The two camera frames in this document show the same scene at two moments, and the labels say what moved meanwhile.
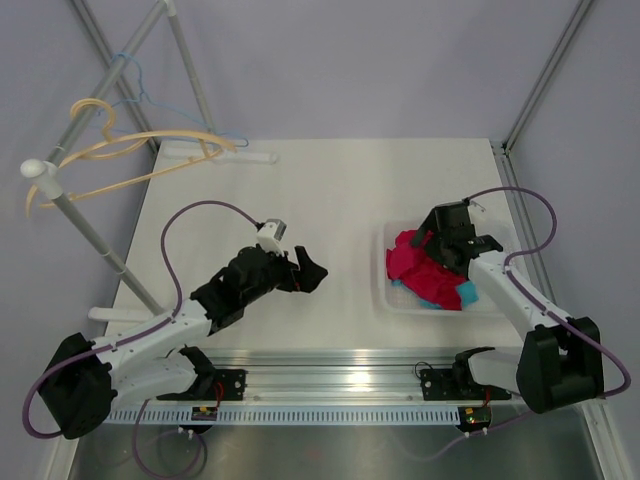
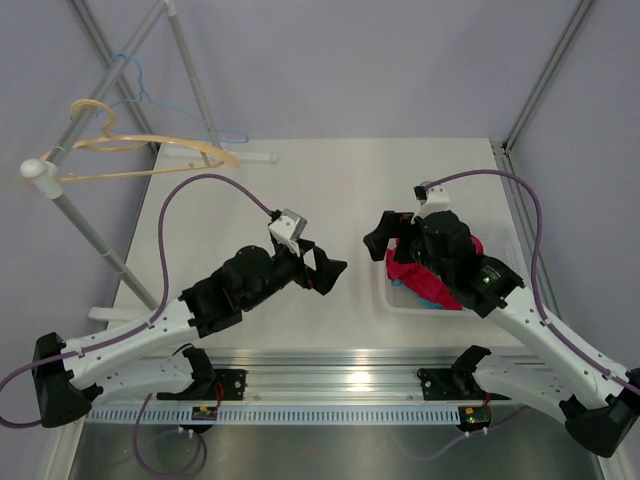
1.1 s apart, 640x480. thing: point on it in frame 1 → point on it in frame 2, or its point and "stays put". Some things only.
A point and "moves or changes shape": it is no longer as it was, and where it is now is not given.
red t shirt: [408, 263] stays put
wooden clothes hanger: [122, 144] moves or changes shape
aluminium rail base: [324, 378] stays put
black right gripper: [431, 223] → [377, 240]
